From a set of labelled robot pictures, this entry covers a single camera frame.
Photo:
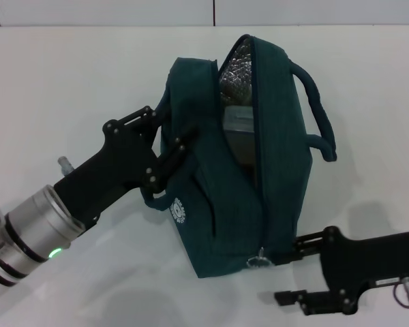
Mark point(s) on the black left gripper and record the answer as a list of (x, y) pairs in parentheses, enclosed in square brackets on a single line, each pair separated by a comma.
[(116, 170)]

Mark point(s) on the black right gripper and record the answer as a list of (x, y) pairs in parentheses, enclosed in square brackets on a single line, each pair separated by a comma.
[(358, 259)]

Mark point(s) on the dark teal zip bag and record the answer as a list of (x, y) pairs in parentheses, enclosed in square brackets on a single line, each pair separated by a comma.
[(279, 153)]

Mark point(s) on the clear container with blue rim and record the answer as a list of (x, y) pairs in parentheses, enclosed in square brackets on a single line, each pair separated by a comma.
[(240, 129)]

